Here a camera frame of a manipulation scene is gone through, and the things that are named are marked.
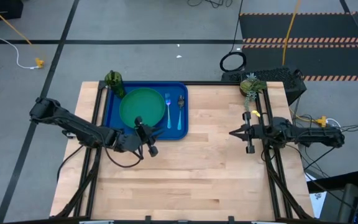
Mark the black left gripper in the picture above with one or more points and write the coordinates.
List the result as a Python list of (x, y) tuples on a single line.
[(129, 141)]

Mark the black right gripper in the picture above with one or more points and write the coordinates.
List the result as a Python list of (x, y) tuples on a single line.
[(259, 132)]

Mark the green round plate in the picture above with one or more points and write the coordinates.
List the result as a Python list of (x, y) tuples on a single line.
[(141, 105)]

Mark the green textured glass cup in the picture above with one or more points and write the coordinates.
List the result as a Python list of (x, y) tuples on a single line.
[(115, 84)]

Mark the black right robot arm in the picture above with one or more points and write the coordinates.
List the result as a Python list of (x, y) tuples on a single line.
[(306, 135)]

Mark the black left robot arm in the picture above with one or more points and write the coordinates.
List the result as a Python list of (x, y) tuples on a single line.
[(73, 124)]

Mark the blue plastic tray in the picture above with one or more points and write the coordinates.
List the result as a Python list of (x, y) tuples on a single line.
[(177, 135)]

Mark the potted succulent plant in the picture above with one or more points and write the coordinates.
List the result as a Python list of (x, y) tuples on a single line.
[(251, 85)]

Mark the yellow power plug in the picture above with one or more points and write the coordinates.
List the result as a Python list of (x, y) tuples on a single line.
[(322, 121)]

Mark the black mat with hazard stripes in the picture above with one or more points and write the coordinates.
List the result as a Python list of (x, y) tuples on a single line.
[(306, 28)]

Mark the black floor box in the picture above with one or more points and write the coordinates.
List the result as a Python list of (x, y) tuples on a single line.
[(2, 9)]

